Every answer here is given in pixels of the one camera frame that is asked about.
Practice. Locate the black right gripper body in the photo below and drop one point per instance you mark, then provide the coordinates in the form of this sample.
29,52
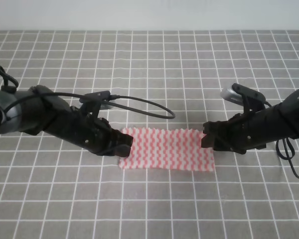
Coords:
241,133

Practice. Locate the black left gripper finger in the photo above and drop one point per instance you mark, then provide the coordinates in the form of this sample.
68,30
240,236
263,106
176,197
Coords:
119,150
120,138

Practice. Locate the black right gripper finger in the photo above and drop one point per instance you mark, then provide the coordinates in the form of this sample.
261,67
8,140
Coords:
211,127
209,141

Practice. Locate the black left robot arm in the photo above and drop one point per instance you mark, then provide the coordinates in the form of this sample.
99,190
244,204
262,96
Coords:
39,109

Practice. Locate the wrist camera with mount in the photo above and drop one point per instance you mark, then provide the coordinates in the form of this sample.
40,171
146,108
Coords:
94,103
249,99

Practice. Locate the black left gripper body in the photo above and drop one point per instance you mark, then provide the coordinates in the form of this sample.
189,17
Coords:
92,134

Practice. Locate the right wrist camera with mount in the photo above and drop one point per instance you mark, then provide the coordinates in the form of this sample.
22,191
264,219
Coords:
249,99

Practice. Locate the pink white wavy striped towel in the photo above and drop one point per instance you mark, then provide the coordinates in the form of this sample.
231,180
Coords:
177,149

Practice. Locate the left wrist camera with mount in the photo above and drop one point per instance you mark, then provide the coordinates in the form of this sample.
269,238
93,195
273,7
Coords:
94,103

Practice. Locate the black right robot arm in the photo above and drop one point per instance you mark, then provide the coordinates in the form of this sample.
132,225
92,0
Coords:
283,118

